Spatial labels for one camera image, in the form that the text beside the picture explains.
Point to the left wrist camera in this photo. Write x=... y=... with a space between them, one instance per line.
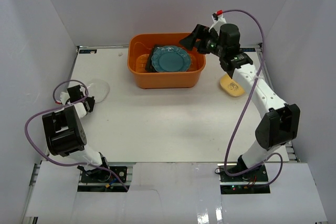
x=63 y=99

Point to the blue corner label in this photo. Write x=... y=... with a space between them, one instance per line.
x=87 y=51
x=248 y=49

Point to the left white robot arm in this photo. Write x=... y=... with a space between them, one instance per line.
x=65 y=136

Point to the black amber square plate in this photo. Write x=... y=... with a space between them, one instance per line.
x=148 y=66

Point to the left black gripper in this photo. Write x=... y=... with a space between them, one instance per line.
x=87 y=102

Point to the small yellow square dish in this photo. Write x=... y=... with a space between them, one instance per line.
x=231 y=87

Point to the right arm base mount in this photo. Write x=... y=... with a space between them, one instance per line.
x=253 y=182

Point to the right blue corner label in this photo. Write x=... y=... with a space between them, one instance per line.
x=248 y=49

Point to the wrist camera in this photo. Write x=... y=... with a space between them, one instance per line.
x=63 y=99
x=218 y=20

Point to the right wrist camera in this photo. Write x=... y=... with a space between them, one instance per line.
x=218 y=20

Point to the orange plastic bin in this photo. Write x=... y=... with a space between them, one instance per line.
x=140 y=47

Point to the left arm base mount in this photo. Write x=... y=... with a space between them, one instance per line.
x=113 y=176

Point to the teal scalloped round plate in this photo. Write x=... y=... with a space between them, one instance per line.
x=170 y=59

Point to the left blue corner label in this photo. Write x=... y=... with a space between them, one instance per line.
x=87 y=51

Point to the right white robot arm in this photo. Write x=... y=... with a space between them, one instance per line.
x=279 y=120

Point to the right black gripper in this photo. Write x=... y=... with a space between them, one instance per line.
x=200 y=33

